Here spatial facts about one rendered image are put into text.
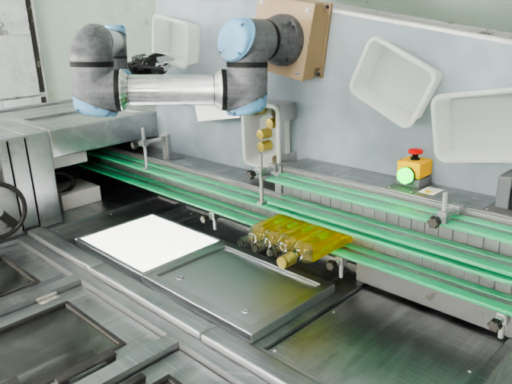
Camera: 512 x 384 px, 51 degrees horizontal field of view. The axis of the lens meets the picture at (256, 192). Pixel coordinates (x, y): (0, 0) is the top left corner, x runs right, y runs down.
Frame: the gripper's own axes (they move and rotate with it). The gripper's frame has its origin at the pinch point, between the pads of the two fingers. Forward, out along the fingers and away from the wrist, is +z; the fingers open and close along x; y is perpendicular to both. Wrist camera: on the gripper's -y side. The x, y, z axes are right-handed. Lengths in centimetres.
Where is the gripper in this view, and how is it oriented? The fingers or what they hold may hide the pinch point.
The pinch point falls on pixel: (173, 60)
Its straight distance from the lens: 216.6
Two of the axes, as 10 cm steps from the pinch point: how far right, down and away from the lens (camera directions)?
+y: -7.0, -3.3, 6.3
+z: 7.1, -3.8, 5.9
